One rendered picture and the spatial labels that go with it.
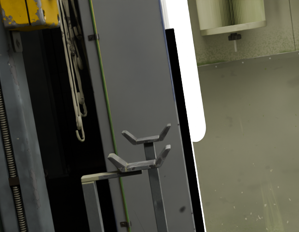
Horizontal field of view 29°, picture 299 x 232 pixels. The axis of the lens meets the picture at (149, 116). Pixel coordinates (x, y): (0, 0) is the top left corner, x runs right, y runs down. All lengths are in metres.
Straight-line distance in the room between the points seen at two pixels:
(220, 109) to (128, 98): 1.79
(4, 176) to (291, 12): 2.56
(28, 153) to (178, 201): 0.58
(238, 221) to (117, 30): 1.72
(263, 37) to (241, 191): 0.86
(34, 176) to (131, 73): 0.52
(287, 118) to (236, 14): 0.62
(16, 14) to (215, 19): 2.11
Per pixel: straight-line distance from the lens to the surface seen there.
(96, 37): 1.28
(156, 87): 1.28
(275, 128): 3.02
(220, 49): 3.17
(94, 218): 0.74
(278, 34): 3.21
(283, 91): 3.11
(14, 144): 0.82
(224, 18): 2.82
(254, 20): 2.85
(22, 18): 0.77
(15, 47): 0.82
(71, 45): 1.38
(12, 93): 0.81
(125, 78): 1.28
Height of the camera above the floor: 1.24
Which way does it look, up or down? 7 degrees down
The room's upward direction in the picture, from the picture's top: 9 degrees counter-clockwise
